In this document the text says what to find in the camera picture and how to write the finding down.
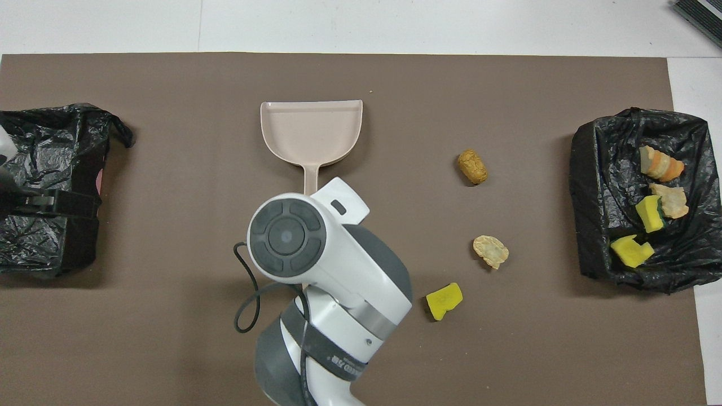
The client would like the beige plastic dustpan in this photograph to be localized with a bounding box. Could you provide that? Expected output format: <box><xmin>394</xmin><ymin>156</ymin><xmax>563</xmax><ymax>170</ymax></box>
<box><xmin>260</xmin><ymin>100</ymin><xmax>364</xmax><ymax>196</ymax></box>

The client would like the small flaky croissant piece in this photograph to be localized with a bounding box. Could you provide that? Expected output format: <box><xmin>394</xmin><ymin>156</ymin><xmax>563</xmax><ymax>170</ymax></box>
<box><xmin>649</xmin><ymin>183</ymin><xmax>690</xmax><ymax>220</ymax></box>

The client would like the large striped croissant piece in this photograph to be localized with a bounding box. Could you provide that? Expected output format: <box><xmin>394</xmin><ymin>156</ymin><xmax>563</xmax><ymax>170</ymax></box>
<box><xmin>639</xmin><ymin>145</ymin><xmax>685</xmax><ymax>183</ymax></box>

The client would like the yellow sponge piece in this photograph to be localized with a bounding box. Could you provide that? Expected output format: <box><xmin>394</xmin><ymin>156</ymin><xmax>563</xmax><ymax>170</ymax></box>
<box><xmin>425</xmin><ymin>282</ymin><xmax>464</xmax><ymax>322</ymax></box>
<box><xmin>610</xmin><ymin>235</ymin><xmax>655</xmax><ymax>269</ymax></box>

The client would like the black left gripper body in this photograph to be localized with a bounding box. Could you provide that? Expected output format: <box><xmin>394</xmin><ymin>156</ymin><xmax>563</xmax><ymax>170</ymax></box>
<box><xmin>0</xmin><ymin>164</ymin><xmax>26</xmax><ymax>219</ymax></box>

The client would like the black bag lined bin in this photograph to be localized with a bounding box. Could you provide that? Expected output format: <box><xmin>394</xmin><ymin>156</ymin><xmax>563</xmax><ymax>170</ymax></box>
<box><xmin>569</xmin><ymin>107</ymin><xmax>712</xmax><ymax>295</ymax></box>
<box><xmin>0</xmin><ymin>103</ymin><xmax>134</xmax><ymax>280</ymax></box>

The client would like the yellow sponge with green pad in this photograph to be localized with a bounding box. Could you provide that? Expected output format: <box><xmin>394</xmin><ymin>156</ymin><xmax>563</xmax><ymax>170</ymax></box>
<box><xmin>635</xmin><ymin>195</ymin><xmax>667</xmax><ymax>233</ymax></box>

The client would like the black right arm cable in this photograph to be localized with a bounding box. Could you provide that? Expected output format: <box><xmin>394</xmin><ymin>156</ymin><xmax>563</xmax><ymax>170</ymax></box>
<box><xmin>234</xmin><ymin>241</ymin><xmax>316</xmax><ymax>406</ymax></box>

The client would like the brown table mat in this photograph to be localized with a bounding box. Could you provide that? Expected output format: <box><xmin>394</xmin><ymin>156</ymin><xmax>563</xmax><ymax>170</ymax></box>
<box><xmin>0</xmin><ymin>52</ymin><xmax>707</xmax><ymax>406</ymax></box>

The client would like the dark ribbed device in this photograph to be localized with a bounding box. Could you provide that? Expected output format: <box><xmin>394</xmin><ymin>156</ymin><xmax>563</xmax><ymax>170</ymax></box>
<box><xmin>671</xmin><ymin>0</ymin><xmax>722</xmax><ymax>48</ymax></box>

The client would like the pale crumpled chip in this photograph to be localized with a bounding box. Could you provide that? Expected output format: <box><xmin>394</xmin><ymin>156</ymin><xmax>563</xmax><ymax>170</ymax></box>
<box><xmin>473</xmin><ymin>235</ymin><xmax>510</xmax><ymax>271</ymax></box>

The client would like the brown oval bread roll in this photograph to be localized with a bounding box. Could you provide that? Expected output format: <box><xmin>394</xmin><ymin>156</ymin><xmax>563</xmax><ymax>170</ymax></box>
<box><xmin>457</xmin><ymin>149</ymin><xmax>488</xmax><ymax>186</ymax></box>

